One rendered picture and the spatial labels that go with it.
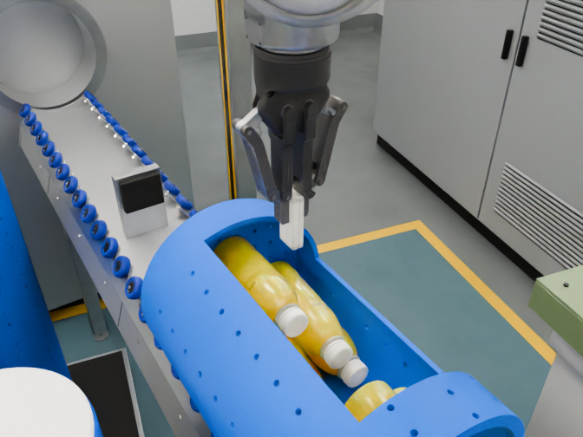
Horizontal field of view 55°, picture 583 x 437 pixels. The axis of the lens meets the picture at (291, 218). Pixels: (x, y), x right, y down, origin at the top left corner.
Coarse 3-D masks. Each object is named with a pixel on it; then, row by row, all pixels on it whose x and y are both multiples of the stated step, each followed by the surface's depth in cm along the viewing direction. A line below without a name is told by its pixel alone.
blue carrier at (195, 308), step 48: (192, 240) 78; (144, 288) 82; (192, 288) 73; (240, 288) 69; (336, 288) 89; (192, 336) 71; (240, 336) 65; (384, 336) 81; (192, 384) 71; (240, 384) 63; (288, 384) 59; (336, 384) 87; (432, 384) 56; (480, 384) 61; (240, 432) 62; (288, 432) 57; (336, 432) 54; (384, 432) 52; (432, 432) 52; (480, 432) 69
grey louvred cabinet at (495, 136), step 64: (384, 0) 313; (448, 0) 263; (512, 0) 226; (576, 0) 198; (384, 64) 328; (448, 64) 273; (512, 64) 234; (576, 64) 204; (384, 128) 344; (448, 128) 284; (512, 128) 242; (576, 128) 210; (448, 192) 296; (512, 192) 249; (576, 192) 216; (512, 256) 265; (576, 256) 223
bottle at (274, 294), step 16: (224, 240) 85; (240, 240) 85; (224, 256) 83; (240, 256) 82; (256, 256) 82; (240, 272) 80; (256, 272) 79; (272, 272) 79; (256, 288) 77; (272, 288) 76; (288, 288) 77; (272, 304) 75; (288, 304) 75; (272, 320) 76
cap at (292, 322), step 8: (288, 312) 74; (296, 312) 74; (304, 312) 75; (280, 320) 74; (288, 320) 73; (296, 320) 74; (304, 320) 75; (280, 328) 74; (288, 328) 73; (296, 328) 74; (304, 328) 75; (288, 336) 74
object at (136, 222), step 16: (112, 176) 119; (128, 176) 119; (144, 176) 120; (160, 176) 123; (128, 192) 119; (144, 192) 121; (160, 192) 124; (128, 208) 121; (144, 208) 123; (160, 208) 127; (128, 224) 125; (144, 224) 127; (160, 224) 130
